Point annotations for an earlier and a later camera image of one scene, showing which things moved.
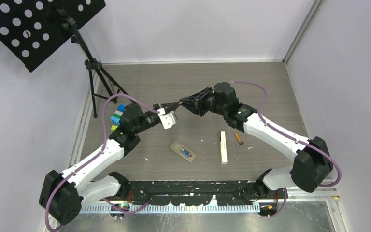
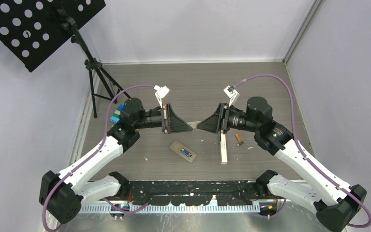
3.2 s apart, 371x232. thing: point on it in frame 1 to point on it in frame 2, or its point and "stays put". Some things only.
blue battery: [185, 152] stays put
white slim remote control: [223, 148] stays put
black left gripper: [168, 108] to [171, 123]
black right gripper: [195, 103] to [217, 122]
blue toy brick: [121, 108] stays put
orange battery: [237, 137] stays put
